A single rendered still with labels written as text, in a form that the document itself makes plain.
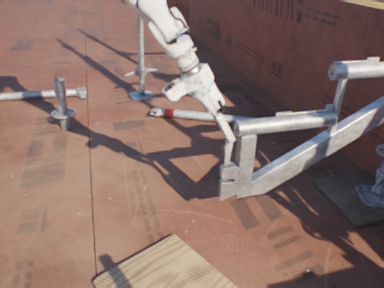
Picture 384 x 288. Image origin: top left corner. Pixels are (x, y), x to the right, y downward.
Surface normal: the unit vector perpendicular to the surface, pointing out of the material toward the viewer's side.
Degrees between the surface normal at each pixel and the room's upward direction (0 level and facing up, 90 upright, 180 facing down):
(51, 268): 0
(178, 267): 0
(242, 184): 90
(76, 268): 0
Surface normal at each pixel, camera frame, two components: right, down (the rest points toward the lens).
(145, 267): 0.05, -0.87
